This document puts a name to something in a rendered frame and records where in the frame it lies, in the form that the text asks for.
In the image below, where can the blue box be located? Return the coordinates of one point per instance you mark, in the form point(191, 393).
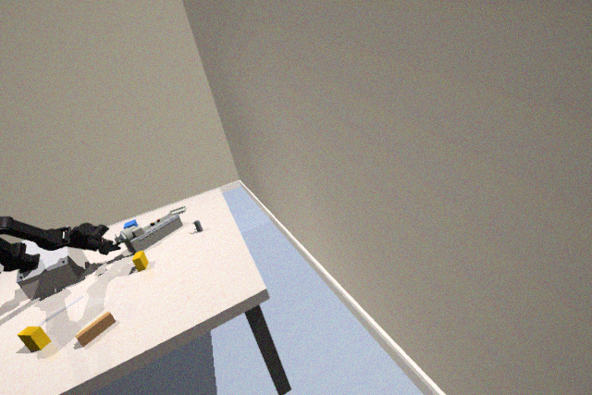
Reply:
point(130, 224)

